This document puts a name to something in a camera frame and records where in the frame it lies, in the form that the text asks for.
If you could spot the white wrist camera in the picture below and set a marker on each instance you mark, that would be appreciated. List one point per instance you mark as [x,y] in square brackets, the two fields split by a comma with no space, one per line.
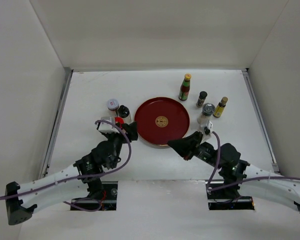
[106,126]
[206,128]

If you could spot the red round tray gold rim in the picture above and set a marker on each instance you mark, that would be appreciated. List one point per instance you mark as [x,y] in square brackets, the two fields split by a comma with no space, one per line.
[161,119]

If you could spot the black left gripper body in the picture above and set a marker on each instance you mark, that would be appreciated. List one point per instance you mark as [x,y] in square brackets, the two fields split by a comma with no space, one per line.
[118,139]

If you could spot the right robot arm base mount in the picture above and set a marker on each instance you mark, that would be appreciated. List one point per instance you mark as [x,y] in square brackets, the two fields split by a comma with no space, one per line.
[226,199]

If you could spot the red lid chili sauce jar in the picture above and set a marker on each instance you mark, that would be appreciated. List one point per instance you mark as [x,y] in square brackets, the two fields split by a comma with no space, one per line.
[119,121]

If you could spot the small black cap spice jar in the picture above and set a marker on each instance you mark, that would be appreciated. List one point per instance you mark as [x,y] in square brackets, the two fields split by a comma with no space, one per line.
[201,99]

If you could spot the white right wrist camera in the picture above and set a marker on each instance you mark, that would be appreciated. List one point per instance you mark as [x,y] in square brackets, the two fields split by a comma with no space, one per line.
[206,128]

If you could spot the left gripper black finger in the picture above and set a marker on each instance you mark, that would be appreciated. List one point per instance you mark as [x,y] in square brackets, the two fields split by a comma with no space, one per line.
[132,131]
[126,128]

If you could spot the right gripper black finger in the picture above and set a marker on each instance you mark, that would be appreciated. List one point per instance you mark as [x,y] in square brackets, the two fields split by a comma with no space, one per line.
[196,137]
[183,147]

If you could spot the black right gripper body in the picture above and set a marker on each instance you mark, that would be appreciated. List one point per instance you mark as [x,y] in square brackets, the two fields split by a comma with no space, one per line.
[204,152]

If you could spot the aluminium table edge rail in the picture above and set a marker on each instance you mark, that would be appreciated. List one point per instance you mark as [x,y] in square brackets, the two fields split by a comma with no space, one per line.
[47,156]

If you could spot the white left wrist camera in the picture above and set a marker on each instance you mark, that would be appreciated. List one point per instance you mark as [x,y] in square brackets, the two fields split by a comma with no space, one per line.
[106,126]

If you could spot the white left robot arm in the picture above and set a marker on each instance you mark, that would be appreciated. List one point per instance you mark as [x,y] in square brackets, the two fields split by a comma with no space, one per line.
[80,180]

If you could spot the yellow label small oil bottle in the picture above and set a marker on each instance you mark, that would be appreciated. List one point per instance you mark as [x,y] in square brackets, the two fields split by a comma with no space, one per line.
[220,107]

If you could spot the left robot arm base mount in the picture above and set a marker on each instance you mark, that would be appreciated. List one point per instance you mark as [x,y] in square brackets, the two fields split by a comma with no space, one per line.
[104,200]

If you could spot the black lid seasoning bottle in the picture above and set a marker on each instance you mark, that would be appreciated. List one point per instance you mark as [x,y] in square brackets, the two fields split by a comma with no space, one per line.
[124,113]

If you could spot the grey lid spice jar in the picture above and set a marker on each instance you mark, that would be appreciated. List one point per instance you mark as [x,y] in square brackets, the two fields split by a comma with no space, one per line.
[113,106]

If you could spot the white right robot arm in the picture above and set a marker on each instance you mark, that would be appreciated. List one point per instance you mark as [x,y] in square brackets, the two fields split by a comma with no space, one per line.
[240,178]

